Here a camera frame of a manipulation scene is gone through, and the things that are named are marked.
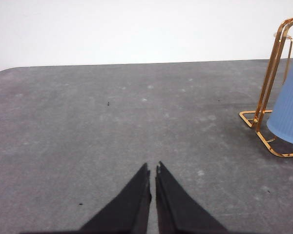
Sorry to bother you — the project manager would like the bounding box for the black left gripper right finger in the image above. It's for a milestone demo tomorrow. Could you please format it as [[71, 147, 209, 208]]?
[[155, 161, 229, 234]]

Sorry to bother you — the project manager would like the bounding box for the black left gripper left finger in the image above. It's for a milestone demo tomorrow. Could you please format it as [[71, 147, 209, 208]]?
[[79, 163, 152, 234]]

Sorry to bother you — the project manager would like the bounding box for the blue ribbed plastic cup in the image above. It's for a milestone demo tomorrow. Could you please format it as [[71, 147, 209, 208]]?
[[266, 75, 293, 145]]

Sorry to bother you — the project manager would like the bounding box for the gold wire cup rack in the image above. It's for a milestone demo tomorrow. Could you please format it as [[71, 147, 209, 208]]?
[[240, 18, 293, 158]]

